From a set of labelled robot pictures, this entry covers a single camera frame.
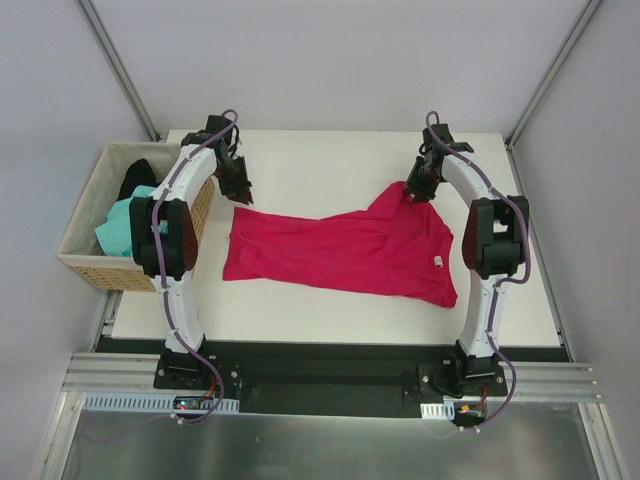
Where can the teal t shirt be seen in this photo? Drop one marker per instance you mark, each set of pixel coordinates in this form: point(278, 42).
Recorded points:
point(114, 235)

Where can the pink t shirt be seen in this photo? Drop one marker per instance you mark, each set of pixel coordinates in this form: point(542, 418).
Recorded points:
point(395, 247)

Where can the black t shirt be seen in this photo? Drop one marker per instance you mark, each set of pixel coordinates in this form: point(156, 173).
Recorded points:
point(138, 174)

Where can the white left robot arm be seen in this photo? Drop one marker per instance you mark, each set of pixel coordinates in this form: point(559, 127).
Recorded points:
point(164, 240)

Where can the left aluminium frame post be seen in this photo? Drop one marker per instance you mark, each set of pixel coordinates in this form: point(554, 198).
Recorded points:
point(115, 63)

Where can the aluminium frame post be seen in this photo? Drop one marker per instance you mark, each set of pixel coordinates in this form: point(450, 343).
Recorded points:
point(585, 17)
point(115, 63)

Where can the left white cable duct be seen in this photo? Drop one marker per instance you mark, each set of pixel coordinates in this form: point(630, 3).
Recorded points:
point(157, 403)

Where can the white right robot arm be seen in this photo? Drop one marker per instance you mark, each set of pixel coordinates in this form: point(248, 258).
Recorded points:
point(495, 244)

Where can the right aluminium frame post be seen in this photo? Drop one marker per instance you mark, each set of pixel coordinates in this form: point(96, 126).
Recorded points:
point(585, 17)

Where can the white cable duct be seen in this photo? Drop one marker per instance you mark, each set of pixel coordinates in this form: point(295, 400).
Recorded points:
point(157, 403)
point(438, 411)

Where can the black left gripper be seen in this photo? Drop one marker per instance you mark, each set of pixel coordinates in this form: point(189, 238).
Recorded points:
point(236, 181)

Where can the wicker laundry basket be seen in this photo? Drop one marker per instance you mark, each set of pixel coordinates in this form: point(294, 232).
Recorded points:
point(82, 240)

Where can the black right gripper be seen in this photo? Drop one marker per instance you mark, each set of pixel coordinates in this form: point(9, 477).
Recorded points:
point(419, 183)

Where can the right white cable duct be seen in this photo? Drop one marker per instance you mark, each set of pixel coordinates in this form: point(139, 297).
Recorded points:
point(438, 411)

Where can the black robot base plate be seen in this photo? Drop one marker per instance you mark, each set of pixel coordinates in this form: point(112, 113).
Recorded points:
point(386, 381)

